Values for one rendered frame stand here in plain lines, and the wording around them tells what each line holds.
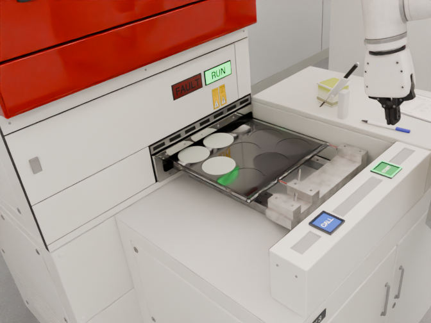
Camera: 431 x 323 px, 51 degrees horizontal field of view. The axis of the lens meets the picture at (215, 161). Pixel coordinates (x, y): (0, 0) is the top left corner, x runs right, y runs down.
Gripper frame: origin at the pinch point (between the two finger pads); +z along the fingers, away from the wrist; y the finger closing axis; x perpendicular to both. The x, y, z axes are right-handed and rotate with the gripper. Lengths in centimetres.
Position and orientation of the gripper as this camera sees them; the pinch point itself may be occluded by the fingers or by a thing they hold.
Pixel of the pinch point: (392, 115)
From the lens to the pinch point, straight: 110.8
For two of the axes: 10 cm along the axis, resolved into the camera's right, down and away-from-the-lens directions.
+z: 2.3, 8.9, 3.8
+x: 7.1, -4.2, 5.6
